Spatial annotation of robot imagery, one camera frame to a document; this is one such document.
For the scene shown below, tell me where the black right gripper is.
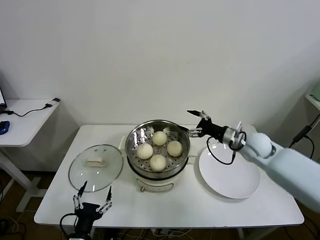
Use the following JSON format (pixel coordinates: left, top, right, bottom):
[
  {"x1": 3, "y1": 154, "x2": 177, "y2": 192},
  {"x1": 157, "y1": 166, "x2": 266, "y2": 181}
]
[{"x1": 174, "y1": 109, "x2": 226, "y2": 144}]

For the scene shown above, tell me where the white floor cable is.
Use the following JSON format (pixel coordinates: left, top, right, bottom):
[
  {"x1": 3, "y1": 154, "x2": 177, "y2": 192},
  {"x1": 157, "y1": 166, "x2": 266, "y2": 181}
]
[{"x1": 9, "y1": 216, "x2": 26, "y2": 233}]

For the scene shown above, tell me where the white side table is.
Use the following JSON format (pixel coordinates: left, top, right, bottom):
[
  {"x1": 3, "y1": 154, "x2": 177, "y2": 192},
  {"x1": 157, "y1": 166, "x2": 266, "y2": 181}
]
[{"x1": 0, "y1": 99, "x2": 61, "y2": 213}]

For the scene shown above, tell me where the white steamed baozi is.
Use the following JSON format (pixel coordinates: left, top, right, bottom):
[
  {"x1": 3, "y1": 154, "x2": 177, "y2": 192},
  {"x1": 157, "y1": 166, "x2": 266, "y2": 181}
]
[
  {"x1": 151, "y1": 130, "x2": 168, "y2": 146},
  {"x1": 149, "y1": 154, "x2": 167, "y2": 172},
  {"x1": 166, "y1": 140, "x2": 183, "y2": 158},
  {"x1": 136, "y1": 143, "x2": 154, "y2": 160}
]

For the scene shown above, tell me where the thin black desk cable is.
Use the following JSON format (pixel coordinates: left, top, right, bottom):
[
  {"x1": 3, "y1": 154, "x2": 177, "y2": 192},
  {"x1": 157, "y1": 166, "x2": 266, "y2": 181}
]
[{"x1": 4, "y1": 103, "x2": 51, "y2": 118}]

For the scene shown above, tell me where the black and white adapter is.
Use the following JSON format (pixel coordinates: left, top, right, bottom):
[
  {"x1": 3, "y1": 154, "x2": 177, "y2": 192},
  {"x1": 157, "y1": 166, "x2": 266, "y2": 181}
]
[{"x1": 44, "y1": 98, "x2": 61, "y2": 108}]

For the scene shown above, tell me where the black laptop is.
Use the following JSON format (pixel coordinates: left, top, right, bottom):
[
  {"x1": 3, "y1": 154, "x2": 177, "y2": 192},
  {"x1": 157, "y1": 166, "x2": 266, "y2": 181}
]
[{"x1": 0, "y1": 86, "x2": 8, "y2": 113}]

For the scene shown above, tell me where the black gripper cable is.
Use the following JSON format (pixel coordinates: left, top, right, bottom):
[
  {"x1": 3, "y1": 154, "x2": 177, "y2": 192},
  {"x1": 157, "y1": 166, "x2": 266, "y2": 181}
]
[
  {"x1": 206, "y1": 136, "x2": 237, "y2": 166},
  {"x1": 59, "y1": 212, "x2": 78, "y2": 235}
]

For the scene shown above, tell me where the white round plate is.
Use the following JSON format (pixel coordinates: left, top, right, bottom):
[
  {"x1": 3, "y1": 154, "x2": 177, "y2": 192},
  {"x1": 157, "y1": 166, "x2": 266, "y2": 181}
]
[{"x1": 198, "y1": 143, "x2": 261, "y2": 200}]

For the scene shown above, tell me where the round glass pot lid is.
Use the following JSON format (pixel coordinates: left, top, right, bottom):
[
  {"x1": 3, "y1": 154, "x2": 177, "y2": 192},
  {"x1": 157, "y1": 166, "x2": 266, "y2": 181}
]
[{"x1": 68, "y1": 144, "x2": 124, "y2": 193}]

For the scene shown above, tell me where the stainless steel steamer basket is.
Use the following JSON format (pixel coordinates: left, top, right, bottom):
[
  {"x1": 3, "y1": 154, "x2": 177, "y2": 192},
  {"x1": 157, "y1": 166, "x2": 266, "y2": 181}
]
[{"x1": 124, "y1": 120, "x2": 191, "y2": 175}]

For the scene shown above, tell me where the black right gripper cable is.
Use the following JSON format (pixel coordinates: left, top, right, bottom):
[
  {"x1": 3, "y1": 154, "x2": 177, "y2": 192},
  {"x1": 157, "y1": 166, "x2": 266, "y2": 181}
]
[{"x1": 206, "y1": 136, "x2": 237, "y2": 166}]

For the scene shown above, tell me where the white power strip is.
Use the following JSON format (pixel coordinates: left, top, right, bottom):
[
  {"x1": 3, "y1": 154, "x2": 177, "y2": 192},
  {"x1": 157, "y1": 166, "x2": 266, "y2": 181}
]
[{"x1": 151, "y1": 228, "x2": 176, "y2": 238}]

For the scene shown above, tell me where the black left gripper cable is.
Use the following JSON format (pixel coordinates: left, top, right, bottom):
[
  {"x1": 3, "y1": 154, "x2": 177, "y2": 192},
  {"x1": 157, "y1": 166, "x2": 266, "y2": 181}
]
[{"x1": 59, "y1": 212, "x2": 78, "y2": 235}]

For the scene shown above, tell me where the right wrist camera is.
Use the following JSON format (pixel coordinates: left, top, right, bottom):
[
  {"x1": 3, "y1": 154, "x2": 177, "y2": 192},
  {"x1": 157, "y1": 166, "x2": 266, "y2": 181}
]
[{"x1": 229, "y1": 121, "x2": 248, "y2": 151}]

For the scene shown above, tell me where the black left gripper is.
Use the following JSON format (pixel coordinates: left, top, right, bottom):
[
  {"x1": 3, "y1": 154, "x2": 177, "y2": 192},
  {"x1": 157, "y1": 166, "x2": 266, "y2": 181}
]
[{"x1": 72, "y1": 180, "x2": 113, "y2": 233}]

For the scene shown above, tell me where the cream electric cooking pot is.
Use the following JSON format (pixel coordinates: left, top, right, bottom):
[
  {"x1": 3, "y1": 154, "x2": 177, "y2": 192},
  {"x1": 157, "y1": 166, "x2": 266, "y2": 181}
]
[{"x1": 117, "y1": 134, "x2": 198, "y2": 193}]

